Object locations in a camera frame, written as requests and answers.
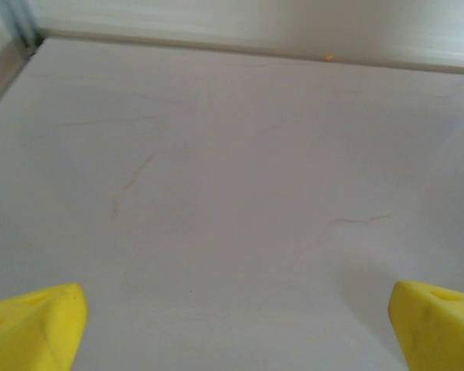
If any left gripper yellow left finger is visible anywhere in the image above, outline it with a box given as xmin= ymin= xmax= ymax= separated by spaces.
xmin=0 ymin=282 xmax=90 ymax=371

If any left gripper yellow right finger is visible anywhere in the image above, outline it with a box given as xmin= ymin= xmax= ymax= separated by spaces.
xmin=387 ymin=280 xmax=464 ymax=371

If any aluminium table side rail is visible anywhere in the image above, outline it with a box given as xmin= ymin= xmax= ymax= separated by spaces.
xmin=0 ymin=38 xmax=38 ymax=119

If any aluminium frame post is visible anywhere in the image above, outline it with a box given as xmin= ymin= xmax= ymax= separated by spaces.
xmin=0 ymin=0 xmax=43 ymax=49

